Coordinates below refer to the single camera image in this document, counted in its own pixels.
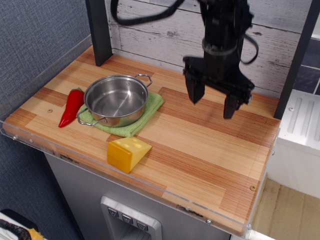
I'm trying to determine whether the green towel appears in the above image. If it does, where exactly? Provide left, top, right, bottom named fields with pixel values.
left=76, top=92, right=164, bottom=137

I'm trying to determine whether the white toy sink counter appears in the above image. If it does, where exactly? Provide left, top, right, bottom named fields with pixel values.
left=266, top=90, right=320, bottom=198

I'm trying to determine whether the silver dispenser panel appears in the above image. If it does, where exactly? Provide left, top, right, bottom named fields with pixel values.
left=100, top=196, right=163, bottom=240

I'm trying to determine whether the yellow cheese wedge toy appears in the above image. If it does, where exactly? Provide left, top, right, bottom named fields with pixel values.
left=107, top=137, right=152, bottom=174

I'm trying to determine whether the grey toy cabinet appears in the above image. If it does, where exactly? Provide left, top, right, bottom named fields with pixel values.
left=45, top=153, right=231, bottom=240

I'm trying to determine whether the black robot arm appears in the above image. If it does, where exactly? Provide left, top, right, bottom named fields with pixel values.
left=183, top=0, right=255, bottom=119

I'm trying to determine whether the yellow object at corner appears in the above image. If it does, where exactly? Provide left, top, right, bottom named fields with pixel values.
left=27, top=228, right=45, bottom=240

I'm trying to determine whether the red chili pepper toy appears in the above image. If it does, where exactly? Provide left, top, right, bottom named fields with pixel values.
left=58, top=87, right=85, bottom=128

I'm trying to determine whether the stainless steel pot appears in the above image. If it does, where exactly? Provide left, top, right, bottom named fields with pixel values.
left=76, top=74, right=153, bottom=128

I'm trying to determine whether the dark grey right post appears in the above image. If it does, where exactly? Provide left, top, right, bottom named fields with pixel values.
left=273, top=0, right=320, bottom=120

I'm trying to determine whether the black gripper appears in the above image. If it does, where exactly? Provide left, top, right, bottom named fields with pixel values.
left=183, top=52, right=255, bottom=119

